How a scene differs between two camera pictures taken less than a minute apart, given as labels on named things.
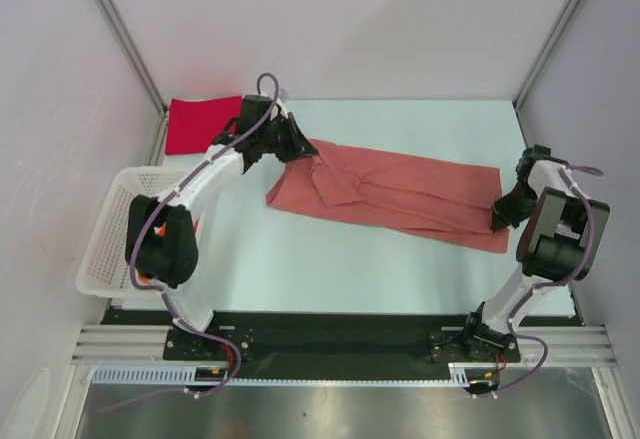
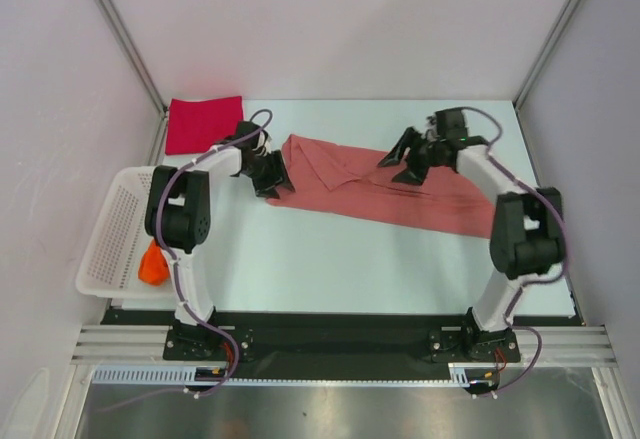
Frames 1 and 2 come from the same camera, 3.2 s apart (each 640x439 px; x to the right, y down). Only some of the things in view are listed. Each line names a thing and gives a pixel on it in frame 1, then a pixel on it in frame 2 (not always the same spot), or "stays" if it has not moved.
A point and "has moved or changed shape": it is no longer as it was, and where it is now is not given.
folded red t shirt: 193,124 stays
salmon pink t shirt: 442,202 has moved or changed shape
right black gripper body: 515,206 to 423,151
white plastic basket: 105,270 stays
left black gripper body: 280,139 to 266,171
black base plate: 341,346 stays
